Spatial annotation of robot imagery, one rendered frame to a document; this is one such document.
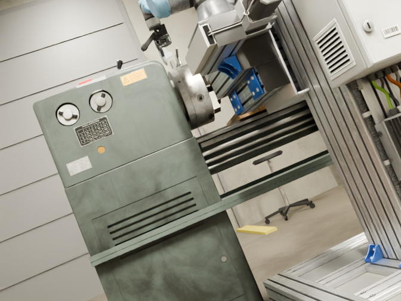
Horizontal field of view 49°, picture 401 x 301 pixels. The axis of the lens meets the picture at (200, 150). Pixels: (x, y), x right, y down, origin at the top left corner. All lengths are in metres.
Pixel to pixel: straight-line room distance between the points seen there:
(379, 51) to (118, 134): 1.17
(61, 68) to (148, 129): 3.36
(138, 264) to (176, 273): 0.17
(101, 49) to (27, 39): 0.80
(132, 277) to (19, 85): 3.61
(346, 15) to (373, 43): 0.09
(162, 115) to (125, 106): 0.16
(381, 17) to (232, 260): 1.18
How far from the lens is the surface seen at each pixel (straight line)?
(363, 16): 1.16
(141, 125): 1.94
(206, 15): 1.64
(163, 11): 1.65
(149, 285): 1.95
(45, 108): 2.02
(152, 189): 1.91
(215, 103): 2.17
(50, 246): 4.98
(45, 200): 4.98
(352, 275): 1.51
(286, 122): 2.12
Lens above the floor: 0.67
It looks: 4 degrees up
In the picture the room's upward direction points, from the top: 23 degrees counter-clockwise
